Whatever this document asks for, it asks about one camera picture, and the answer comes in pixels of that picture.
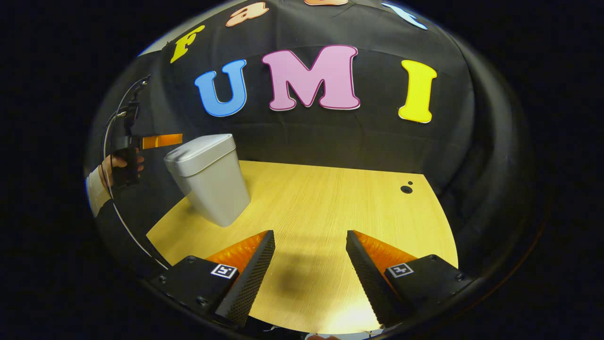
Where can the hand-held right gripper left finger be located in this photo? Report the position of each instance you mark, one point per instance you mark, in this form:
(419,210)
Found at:
(252,283)

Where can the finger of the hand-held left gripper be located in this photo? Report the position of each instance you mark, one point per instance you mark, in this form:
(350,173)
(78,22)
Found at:
(163,141)

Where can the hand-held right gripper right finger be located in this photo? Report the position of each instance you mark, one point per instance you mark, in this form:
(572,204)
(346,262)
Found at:
(370,285)

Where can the grey desktop garbage bin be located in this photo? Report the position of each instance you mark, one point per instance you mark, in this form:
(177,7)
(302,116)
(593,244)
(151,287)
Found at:
(217,189)

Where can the wooden desktop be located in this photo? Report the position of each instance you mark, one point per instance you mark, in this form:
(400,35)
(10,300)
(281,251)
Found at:
(321,212)

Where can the black backdrop cloth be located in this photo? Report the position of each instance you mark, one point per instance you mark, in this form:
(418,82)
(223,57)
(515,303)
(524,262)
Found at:
(330,137)

